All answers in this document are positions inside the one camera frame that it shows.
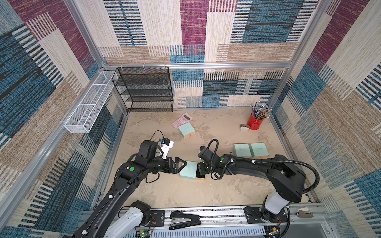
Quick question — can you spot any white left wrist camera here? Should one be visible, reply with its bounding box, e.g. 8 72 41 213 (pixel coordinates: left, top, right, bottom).
160 138 174 160

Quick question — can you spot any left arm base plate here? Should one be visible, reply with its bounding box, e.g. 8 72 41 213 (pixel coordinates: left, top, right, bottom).
122 209 166 229

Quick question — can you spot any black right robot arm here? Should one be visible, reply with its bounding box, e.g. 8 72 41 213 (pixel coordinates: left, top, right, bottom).
197 139 320 223

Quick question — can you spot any black wire shelf rack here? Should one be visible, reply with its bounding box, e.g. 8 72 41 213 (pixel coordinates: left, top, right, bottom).
112 66 174 113

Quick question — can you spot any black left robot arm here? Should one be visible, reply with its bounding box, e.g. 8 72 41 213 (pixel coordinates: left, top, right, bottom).
68 138 187 238

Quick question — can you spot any white mesh wall basket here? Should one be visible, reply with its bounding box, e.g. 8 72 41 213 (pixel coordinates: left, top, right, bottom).
64 71 114 133

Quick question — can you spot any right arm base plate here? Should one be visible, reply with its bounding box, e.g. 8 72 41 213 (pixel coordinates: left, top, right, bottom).
244 206 289 224

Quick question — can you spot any mint drawer jewelry box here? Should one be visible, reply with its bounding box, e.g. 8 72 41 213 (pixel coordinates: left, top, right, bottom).
249 143 269 159

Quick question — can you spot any pink calculator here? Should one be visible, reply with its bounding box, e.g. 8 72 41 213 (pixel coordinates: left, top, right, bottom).
172 113 193 129

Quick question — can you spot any black stapler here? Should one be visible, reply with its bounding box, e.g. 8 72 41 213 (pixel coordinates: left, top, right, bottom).
169 211 201 231

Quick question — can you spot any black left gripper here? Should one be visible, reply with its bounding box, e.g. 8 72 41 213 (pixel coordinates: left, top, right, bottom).
146 156 187 175

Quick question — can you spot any white tape dispenser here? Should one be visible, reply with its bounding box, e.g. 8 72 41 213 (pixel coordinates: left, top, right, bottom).
240 124 250 131

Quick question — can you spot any red pencil cup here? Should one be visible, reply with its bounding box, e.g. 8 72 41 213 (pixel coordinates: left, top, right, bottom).
247 115 263 130

